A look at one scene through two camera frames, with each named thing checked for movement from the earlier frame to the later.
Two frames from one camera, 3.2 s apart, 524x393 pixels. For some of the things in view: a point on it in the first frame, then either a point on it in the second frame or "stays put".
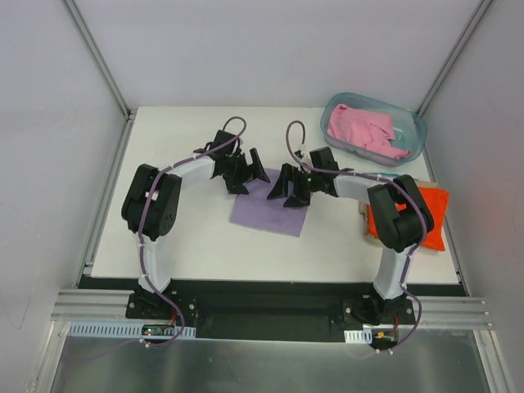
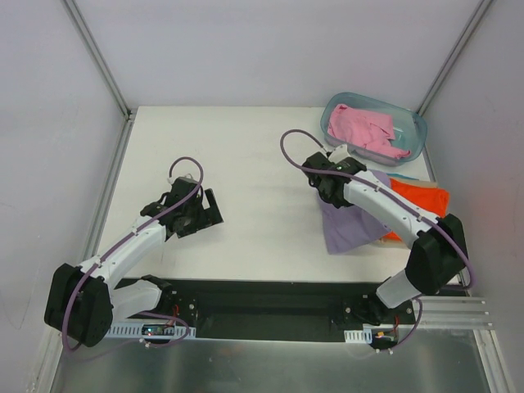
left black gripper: x=242 y=170 to x=205 y=213
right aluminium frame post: x=477 y=16 stays put
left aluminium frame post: x=102 y=64 stays put
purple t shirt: x=256 y=210 to x=349 y=228
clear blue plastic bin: x=373 y=129 stays put
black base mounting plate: x=275 y=309 stays put
